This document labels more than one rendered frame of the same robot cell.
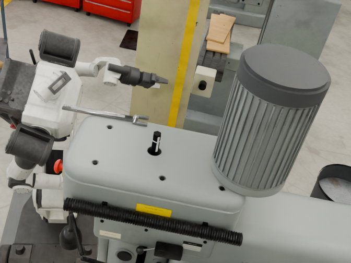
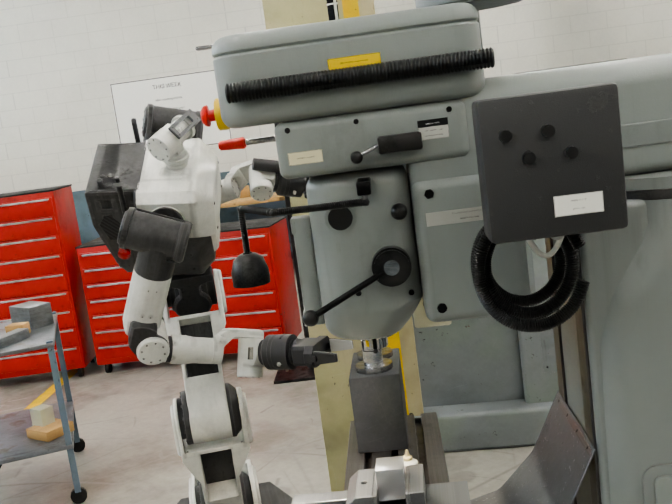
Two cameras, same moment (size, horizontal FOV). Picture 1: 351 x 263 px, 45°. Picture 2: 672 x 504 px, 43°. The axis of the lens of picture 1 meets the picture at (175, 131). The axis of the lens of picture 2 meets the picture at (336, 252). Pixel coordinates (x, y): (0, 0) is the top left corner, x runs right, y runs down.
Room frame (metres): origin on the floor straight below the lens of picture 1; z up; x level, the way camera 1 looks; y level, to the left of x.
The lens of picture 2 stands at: (-0.78, -0.02, 1.73)
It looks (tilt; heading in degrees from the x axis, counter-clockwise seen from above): 9 degrees down; 4
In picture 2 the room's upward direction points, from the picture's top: 8 degrees counter-clockwise
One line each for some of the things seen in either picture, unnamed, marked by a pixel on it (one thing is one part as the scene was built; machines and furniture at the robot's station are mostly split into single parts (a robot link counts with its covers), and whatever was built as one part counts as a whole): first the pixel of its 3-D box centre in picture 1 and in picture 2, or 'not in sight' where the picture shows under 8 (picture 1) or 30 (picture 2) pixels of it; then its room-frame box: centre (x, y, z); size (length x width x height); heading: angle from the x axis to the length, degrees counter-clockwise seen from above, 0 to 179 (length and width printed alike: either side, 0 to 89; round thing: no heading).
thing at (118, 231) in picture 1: (159, 206); (372, 137); (0.83, 0.00, 1.68); 0.34 x 0.24 x 0.10; 90
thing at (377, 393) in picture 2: not in sight; (379, 396); (1.26, 0.07, 1.03); 0.22 x 0.12 x 0.20; 179
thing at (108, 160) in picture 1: (156, 173); (348, 69); (0.83, 0.03, 1.81); 0.47 x 0.26 x 0.16; 90
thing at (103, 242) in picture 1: (104, 243); (308, 270); (0.83, 0.15, 1.45); 0.04 x 0.04 x 0.21; 0
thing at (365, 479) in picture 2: not in sight; (363, 492); (0.74, 0.10, 1.02); 0.12 x 0.06 x 0.04; 178
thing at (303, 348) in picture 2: not in sight; (300, 352); (1.27, 0.25, 1.16); 0.13 x 0.12 x 0.10; 161
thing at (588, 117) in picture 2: not in sight; (549, 163); (0.49, -0.26, 1.62); 0.20 x 0.09 x 0.21; 90
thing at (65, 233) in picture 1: (70, 235); (249, 268); (0.82, 0.27, 1.46); 0.07 x 0.07 x 0.06
